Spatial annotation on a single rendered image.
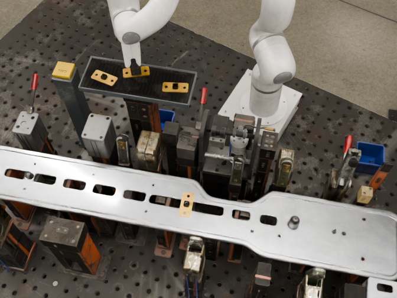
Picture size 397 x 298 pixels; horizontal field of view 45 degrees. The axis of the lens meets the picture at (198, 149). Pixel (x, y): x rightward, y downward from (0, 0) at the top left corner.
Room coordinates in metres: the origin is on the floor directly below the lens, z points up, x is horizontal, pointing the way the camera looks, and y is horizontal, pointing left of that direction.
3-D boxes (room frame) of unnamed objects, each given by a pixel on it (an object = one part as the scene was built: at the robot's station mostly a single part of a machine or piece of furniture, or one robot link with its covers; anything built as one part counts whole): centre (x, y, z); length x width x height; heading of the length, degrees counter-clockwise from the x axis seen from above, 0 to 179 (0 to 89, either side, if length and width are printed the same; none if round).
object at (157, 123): (1.01, 0.20, 0.92); 0.10 x 0.08 x 0.45; 78
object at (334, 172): (0.70, -0.45, 0.88); 0.07 x 0.06 x 0.35; 168
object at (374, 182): (0.67, -0.55, 0.95); 0.03 x 0.01 x 0.50; 78
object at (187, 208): (0.63, 0.04, 1.01); 0.08 x 0.04 x 0.01; 169
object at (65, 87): (1.06, 0.45, 0.92); 0.08 x 0.08 x 0.44; 78
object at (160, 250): (0.65, 0.12, 0.84); 0.17 x 0.06 x 0.29; 168
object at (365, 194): (0.64, -0.52, 0.88); 0.04 x 0.04 x 0.36; 78
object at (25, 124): (0.92, 0.58, 0.88); 0.11 x 0.10 x 0.36; 168
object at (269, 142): (0.80, -0.22, 0.91); 0.07 x 0.05 x 0.42; 168
